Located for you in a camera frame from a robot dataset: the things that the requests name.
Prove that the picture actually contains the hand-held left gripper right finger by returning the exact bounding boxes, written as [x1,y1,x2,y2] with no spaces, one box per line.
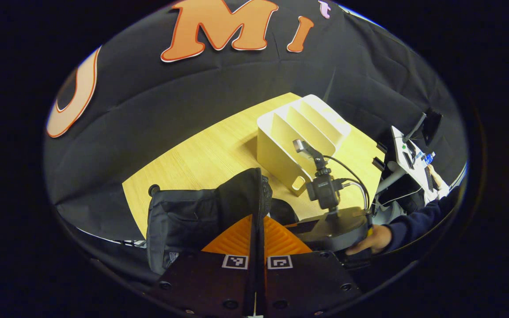
[260,216,364,318]

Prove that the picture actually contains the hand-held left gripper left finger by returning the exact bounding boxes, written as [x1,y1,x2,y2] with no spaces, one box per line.
[148,214,258,318]

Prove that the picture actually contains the white bookshelf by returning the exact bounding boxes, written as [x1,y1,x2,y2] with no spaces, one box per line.
[256,94,352,197]

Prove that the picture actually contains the black schoolbag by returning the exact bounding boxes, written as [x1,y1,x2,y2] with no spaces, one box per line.
[146,167,300,275]

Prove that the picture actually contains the white desk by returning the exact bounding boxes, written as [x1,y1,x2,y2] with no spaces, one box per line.
[387,125,450,199]

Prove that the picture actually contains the black computer monitor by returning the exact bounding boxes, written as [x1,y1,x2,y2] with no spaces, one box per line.
[422,110,443,147]

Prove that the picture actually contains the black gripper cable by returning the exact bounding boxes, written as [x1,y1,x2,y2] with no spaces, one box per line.
[323,155,372,212]

